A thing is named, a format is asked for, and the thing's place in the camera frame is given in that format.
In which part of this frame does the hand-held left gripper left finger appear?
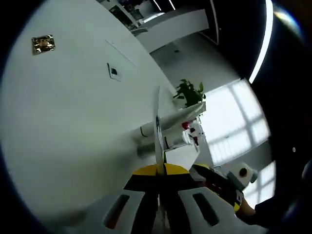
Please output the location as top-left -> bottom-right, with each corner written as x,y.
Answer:
73,164 -> 161,234

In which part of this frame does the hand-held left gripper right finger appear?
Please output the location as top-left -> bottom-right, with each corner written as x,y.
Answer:
161,163 -> 254,234

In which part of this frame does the black green skincare sachet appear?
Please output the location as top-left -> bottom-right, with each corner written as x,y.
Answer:
152,85 -> 168,176

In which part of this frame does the white skincare tube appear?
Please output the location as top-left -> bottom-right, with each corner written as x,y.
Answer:
140,101 -> 207,139

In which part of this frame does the gold skincare sachet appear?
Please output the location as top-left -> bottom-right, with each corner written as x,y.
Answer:
31,34 -> 56,55

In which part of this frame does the person's right hand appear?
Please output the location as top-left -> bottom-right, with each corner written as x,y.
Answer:
236,199 -> 256,217

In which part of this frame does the person's black shirt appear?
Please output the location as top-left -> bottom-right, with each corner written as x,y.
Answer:
254,190 -> 302,234

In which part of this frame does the potted green plant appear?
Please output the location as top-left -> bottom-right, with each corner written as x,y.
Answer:
173,79 -> 207,108

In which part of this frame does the curved ceiling light strip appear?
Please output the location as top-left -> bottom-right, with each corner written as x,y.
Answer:
248,0 -> 274,84

